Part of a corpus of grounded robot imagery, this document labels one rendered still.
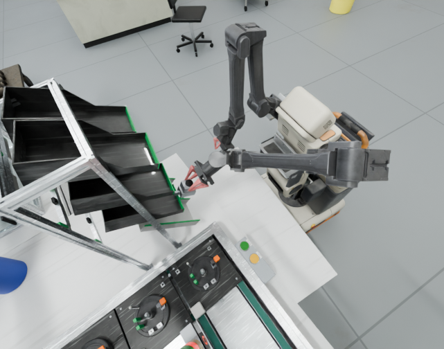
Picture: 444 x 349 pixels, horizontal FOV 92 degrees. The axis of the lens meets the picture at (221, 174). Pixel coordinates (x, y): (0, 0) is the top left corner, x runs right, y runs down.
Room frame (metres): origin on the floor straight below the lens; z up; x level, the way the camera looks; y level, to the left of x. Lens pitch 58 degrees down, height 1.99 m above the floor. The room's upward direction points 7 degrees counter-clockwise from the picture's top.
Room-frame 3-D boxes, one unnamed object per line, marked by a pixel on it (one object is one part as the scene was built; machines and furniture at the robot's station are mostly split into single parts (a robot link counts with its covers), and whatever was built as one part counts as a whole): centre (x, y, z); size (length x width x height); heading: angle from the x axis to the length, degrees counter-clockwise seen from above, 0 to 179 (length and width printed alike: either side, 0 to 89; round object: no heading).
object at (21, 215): (0.38, 0.42, 1.26); 0.36 x 0.21 x 0.80; 31
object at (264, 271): (0.17, -0.10, 0.93); 0.21 x 0.07 x 0.06; 31
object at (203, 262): (0.13, 0.12, 0.98); 0.14 x 0.14 x 0.02
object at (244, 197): (0.35, 0.01, 0.84); 0.90 x 0.70 x 0.03; 24
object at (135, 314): (0.00, 0.34, 1.01); 0.24 x 0.24 x 0.13; 31
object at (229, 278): (0.13, 0.12, 0.96); 0.24 x 0.24 x 0.02; 31
